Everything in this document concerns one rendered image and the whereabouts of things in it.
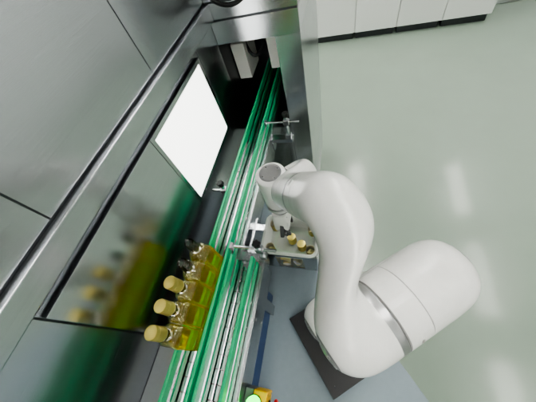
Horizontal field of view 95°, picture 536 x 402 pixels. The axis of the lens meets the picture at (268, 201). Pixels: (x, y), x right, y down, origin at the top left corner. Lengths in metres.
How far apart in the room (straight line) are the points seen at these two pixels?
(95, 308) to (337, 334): 0.56
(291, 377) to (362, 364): 0.83
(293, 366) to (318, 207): 0.90
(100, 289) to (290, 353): 0.75
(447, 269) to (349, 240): 0.12
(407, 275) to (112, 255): 0.63
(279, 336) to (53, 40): 1.14
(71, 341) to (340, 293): 0.62
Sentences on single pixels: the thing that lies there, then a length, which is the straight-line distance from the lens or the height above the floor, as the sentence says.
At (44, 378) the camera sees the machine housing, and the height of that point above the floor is 1.40.
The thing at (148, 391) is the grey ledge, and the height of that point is 1.05.
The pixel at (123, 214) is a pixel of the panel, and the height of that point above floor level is 1.45.
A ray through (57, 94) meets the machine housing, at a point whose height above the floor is 1.70.
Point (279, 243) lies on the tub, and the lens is 1.06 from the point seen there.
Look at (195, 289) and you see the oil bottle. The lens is 0.77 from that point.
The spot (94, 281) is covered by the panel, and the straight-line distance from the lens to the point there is 0.71.
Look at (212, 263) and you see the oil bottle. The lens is 0.83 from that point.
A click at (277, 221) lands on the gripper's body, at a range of 0.79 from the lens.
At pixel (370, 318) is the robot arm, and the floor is 1.57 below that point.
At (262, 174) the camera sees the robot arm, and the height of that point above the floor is 1.40.
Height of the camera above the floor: 1.90
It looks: 55 degrees down
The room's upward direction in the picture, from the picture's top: 22 degrees counter-clockwise
